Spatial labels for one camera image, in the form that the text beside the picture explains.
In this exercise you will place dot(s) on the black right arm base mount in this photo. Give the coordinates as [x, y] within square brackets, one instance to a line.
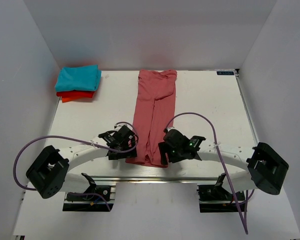
[215, 195]

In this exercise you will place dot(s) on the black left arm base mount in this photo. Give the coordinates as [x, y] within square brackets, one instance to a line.
[88, 196]

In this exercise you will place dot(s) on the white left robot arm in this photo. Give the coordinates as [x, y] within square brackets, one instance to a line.
[50, 173]

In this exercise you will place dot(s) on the folded teal t-shirt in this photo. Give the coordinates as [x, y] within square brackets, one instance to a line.
[83, 78]

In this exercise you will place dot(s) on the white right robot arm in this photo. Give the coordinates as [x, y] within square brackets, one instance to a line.
[261, 166]

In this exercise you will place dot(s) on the folded red orange t-shirt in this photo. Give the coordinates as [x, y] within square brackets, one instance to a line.
[69, 96]

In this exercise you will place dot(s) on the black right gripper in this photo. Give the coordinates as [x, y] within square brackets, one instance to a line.
[163, 146]

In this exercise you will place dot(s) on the pink red t-shirt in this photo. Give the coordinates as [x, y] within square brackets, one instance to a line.
[155, 107]

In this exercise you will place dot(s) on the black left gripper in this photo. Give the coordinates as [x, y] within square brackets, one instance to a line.
[131, 154]

